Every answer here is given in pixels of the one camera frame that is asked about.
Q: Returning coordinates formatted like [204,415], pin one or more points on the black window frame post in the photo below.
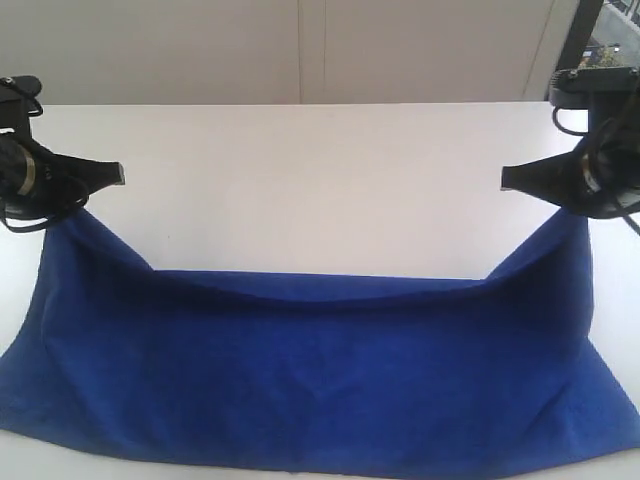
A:
[566,32]

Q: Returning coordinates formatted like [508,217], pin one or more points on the green tree outside window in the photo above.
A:
[601,56]

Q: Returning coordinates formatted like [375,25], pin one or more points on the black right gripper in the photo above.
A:
[603,182]

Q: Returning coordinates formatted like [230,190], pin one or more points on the blue terry towel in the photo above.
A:
[371,376]

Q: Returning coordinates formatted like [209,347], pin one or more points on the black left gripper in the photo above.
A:
[30,173]

